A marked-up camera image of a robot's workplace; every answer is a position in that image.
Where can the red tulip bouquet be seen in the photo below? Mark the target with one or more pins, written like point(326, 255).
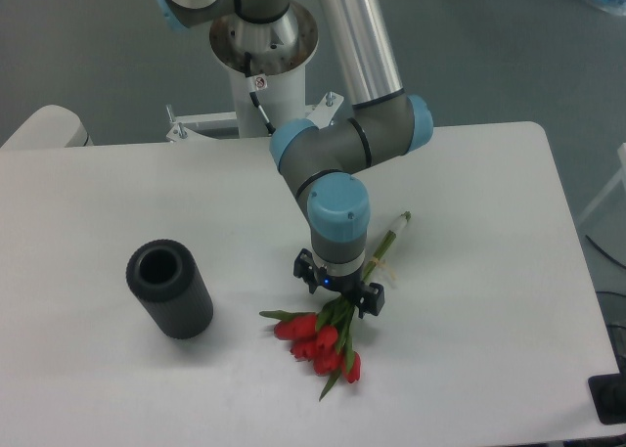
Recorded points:
point(324, 338)

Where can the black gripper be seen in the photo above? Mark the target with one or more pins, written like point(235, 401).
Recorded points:
point(367, 298)

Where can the black device at table edge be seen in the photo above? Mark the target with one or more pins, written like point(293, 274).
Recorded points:
point(608, 394)

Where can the white frame at right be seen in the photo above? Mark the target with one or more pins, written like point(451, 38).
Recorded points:
point(617, 180)

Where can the white chair armrest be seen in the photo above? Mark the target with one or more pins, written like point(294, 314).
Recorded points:
point(50, 127)

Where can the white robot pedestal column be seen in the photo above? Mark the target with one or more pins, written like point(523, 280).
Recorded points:
point(266, 64)

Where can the black ribbed cylindrical vase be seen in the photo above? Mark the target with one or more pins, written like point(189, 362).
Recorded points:
point(164, 277)

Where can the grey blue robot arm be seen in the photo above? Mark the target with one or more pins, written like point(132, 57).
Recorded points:
point(320, 165)

